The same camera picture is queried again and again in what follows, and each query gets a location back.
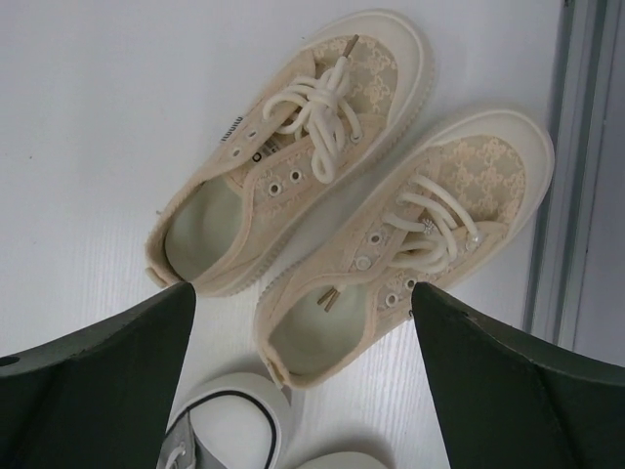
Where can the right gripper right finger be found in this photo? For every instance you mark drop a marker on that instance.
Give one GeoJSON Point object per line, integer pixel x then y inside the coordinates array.
{"type": "Point", "coordinates": [507, 399]}

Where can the left grey canvas sneaker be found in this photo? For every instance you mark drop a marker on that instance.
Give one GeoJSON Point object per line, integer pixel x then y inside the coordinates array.
{"type": "Point", "coordinates": [239, 420]}

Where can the aluminium rail frame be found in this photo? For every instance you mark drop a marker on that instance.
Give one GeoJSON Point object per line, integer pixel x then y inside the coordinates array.
{"type": "Point", "coordinates": [583, 67]}

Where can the beige sneaker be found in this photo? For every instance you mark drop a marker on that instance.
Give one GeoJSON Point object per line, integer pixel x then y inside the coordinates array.
{"type": "Point", "coordinates": [461, 194]}
{"type": "Point", "coordinates": [340, 104]}

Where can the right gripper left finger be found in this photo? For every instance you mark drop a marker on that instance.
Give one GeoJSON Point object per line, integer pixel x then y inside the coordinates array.
{"type": "Point", "coordinates": [99, 397]}

